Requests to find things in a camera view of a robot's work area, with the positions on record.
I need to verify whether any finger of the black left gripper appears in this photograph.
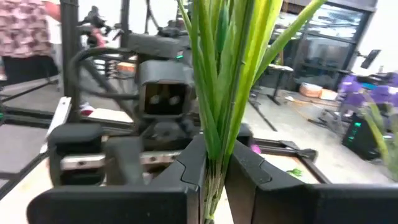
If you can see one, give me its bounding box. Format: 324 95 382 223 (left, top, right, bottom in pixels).
104 136 146 187

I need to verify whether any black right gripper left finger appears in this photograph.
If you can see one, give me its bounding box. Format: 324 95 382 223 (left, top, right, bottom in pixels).
26 133 208 224

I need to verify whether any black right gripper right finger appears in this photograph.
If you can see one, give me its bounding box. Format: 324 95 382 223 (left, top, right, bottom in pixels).
223 140 398 224

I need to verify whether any blue artificial flower bunch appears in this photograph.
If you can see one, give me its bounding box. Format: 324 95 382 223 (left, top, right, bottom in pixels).
337 72 398 181

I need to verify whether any black box with green lights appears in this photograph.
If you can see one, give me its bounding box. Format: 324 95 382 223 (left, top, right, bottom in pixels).
341 113 382 161

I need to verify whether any person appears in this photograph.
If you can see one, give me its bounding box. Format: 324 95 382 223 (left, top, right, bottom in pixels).
0 0 96 118

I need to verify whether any black side table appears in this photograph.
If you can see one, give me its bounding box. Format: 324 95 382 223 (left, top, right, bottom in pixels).
266 63 295 106

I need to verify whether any black glass-door cabinet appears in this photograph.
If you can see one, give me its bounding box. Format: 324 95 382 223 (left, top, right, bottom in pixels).
292 0 379 91

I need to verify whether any silver aluminium bracket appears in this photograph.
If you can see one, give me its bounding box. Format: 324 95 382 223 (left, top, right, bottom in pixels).
39 96 73 155

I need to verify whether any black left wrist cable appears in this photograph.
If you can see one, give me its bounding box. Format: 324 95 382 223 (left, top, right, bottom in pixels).
67 46 141 101

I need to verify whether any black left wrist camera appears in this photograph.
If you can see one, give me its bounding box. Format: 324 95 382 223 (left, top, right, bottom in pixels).
137 60 196 121

